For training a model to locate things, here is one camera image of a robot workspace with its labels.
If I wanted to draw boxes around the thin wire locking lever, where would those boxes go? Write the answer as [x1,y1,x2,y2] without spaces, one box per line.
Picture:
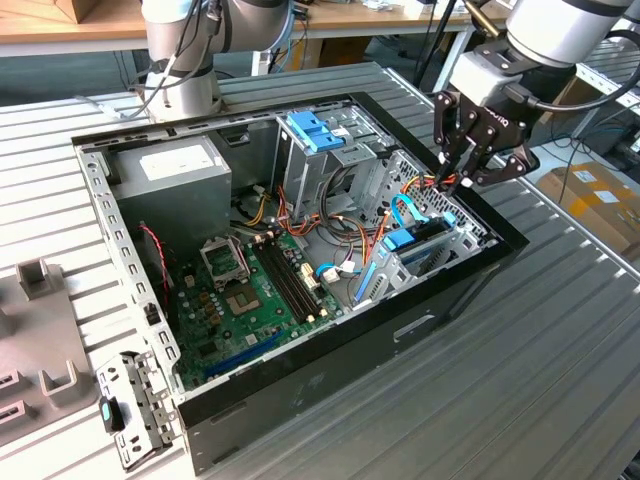
[236,242,253,285]

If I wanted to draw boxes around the hard disk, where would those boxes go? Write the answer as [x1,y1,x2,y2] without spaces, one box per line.
[352,212,459,305]

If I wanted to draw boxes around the light blue data wire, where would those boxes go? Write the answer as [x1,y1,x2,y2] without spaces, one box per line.
[390,192,432,227]

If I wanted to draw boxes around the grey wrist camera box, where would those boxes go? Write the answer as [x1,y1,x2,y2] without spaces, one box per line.
[448,49,526,109]

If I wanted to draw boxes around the black wire bundle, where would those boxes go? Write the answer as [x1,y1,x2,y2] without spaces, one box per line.
[319,165,362,236]

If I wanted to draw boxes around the black RAM slot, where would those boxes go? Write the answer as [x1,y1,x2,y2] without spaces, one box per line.
[251,241,309,325]
[263,238,322,317]

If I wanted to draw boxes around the wooden box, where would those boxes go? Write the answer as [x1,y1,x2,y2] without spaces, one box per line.
[52,0,96,25]

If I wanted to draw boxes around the long wooden desk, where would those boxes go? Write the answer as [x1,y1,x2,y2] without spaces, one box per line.
[0,0,599,96]

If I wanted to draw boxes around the grey drive cage blue latch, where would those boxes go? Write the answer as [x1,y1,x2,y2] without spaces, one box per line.
[272,110,397,227]

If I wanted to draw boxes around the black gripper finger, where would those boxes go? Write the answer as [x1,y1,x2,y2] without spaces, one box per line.
[454,117,541,194]
[433,91,476,195]

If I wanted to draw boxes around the blue expansion slot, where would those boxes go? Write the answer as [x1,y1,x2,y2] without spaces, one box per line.
[202,328,287,380]

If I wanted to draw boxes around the black tripod stand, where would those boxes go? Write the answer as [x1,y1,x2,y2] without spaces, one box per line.
[413,0,460,104]

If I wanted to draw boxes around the black camera cable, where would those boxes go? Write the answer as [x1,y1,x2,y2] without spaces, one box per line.
[502,29,640,112]

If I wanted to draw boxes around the orange red power wire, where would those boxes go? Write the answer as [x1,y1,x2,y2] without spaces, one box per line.
[362,171,457,266]

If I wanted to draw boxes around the CPU socket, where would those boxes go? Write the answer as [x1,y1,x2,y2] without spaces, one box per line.
[222,283,263,318]

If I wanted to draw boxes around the grey parts rack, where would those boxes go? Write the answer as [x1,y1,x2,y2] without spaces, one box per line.
[0,256,101,447]

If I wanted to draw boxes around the black arm cable harness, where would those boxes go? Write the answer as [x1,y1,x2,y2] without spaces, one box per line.
[74,0,224,125]

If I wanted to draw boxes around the metal card retention bracket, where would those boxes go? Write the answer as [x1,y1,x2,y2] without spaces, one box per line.
[94,349,185,474]

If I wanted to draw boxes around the orange red wire bundle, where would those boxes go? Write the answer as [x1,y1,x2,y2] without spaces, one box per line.
[275,183,331,240]

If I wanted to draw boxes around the grey power supply unit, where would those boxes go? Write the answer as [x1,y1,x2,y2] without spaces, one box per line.
[110,134,234,251]

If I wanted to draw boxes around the small brown cardboard box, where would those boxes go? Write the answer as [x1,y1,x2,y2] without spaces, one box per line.
[299,37,374,71]

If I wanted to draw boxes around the metal slat side table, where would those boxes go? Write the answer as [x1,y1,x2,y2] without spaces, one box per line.
[569,33,640,146]

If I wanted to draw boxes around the green motherboard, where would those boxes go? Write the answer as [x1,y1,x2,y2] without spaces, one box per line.
[172,228,347,394]

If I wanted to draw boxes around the large brown cardboard box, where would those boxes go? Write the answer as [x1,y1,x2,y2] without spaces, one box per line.
[542,74,599,126]

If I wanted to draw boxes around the yellow wire white plug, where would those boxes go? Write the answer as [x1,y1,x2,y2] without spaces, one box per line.
[237,183,275,227]

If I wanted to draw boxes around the thin blue wire white plug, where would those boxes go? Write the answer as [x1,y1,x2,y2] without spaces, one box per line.
[313,260,362,287]

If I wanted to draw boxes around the metal socket cover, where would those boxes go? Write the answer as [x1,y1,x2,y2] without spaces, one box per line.
[198,237,251,289]

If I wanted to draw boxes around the cardboard box white labels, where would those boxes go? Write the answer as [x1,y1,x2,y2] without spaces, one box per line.
[535,160,640,262]

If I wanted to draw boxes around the black case fan red wire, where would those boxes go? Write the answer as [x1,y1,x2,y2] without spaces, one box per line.
[135,221,177,326]

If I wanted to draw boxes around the grey metal disk bay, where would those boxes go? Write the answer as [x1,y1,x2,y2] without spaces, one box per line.
[349,215,501,312]

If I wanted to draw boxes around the open black PC case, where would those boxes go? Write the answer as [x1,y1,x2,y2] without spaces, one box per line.
[71,91,530,476]

